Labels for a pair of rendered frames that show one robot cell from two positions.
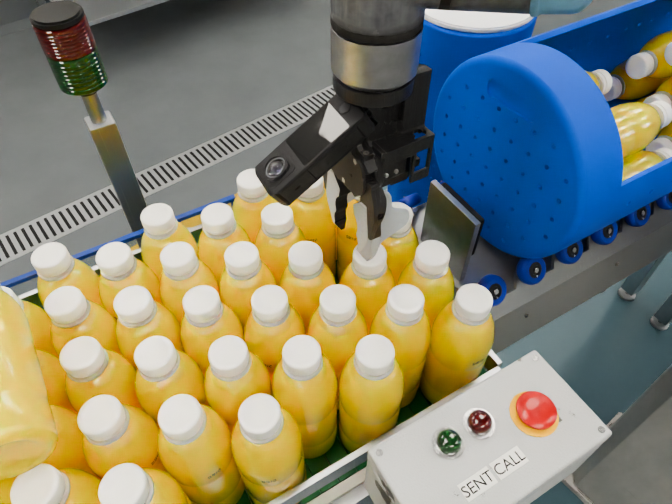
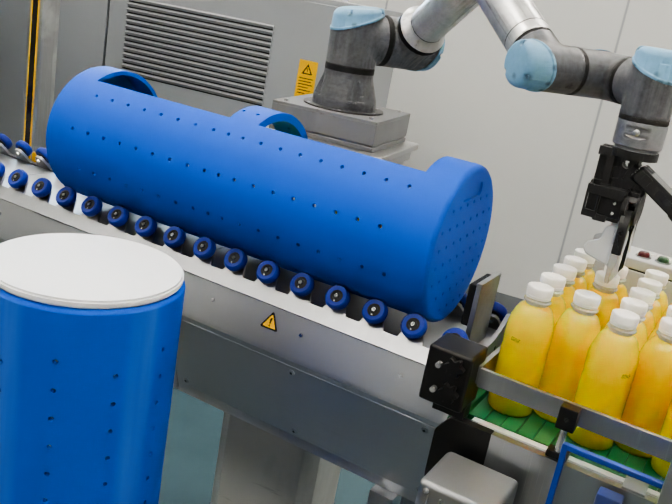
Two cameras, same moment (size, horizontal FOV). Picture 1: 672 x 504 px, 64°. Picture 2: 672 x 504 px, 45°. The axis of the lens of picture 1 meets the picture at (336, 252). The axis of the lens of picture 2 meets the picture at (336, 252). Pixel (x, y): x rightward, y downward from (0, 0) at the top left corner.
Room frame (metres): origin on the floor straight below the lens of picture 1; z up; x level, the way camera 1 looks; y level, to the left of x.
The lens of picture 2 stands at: (1.47, 0.80, 1.46)
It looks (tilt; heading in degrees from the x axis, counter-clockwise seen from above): 17 degrees down; 237
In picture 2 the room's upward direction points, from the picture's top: 10 degrees clockwise
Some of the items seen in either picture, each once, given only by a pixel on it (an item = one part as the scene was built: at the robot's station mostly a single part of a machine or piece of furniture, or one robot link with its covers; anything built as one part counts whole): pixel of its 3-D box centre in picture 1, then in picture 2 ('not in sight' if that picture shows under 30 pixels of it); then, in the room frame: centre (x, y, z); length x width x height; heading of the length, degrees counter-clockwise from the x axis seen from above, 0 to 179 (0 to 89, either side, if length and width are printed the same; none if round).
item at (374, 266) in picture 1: (369, 258); (606, 280); (0.39, -0.04, 1.09); 0.04 x 0.04 x 0.02
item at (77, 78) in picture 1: (77, 66); not in sight; (0.65, 0.34, 1.18); 0.06 x 0.06 x 0.05
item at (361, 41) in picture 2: not in sight; (357, 35); (0.47, -0.83, 1.38); 0.13 x 0.12 x 0.14; 174
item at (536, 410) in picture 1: (535, 410); not in sight; (0.21, -0.18, 1.11); 0.04 x 0.04 x 0.01
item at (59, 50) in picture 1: (64, 34); not in sight; (0.65, 0.34, 1.23); 0.06 x 0.06 x 0.04
